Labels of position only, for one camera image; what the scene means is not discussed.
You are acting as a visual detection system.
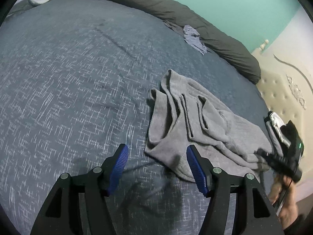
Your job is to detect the black folded garment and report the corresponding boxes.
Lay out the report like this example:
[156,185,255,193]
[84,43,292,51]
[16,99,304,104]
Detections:
[281,120,302,147]

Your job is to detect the dark grey rolled duvet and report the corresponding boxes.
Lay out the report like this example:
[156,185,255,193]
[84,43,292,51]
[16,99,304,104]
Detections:
[110,0,261,84]

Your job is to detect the blue patterned bed sheet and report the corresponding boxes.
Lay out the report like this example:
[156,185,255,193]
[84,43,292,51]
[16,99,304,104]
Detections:
[1,0,267,234]

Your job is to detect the blue checked cloth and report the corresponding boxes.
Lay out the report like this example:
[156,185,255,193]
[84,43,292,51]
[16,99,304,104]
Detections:
[183,25,207,55]

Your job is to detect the grey knit sweater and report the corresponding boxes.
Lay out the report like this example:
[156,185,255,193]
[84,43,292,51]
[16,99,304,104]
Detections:
[145,70,273,182]

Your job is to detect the white folded garment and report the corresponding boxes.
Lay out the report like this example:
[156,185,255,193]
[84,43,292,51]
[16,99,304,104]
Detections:
[268,111,291,148]

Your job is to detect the cream tufted headboard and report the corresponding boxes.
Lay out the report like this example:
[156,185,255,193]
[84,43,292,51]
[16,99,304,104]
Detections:
[251,39,313,184]

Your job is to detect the person's right hand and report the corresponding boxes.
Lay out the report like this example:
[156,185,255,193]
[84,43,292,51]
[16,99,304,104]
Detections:
[268,174,299,230]

